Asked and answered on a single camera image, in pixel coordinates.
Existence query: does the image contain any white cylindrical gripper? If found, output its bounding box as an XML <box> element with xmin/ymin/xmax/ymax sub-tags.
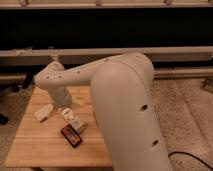
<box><xmin>48</xmin><ymin>87</ymin><xmax>72</xmax><ymax>108</ymax></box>

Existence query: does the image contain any white sponge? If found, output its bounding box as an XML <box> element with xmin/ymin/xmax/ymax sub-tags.
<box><xmin>34</xmin><ymin>104</ymin><xmax>53</xmax><ymax>122</ymax></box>

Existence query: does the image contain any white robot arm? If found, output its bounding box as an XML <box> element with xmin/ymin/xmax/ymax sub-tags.
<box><xmin>35</xmin><ymin>53</ymin><xmax>172</xmax><ymax>171</ymax></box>

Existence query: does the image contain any black chair base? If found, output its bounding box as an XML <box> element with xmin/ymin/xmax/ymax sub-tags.
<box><xmin>0</xmin><ymin>72</ymin><xmax>35</xmax><ymax>125</ymax></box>

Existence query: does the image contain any dark red snack box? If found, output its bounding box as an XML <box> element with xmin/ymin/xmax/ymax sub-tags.
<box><xmin>61</xmin><ymin>125</ymin><xmax>82</xmax><ymax>148</ymax></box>

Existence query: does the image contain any wooden table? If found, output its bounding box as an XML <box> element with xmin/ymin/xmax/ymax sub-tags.
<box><xmin>5</xmin><ymin>86</ymin><xmax>111</xmax><ymax>168</ymax></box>

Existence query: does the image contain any black cable on floor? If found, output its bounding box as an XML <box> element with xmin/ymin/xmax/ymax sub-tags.
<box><xmin>167</xmin><ymin>151</ymin><xmax>213</xmax><ymax>171</ymax></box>

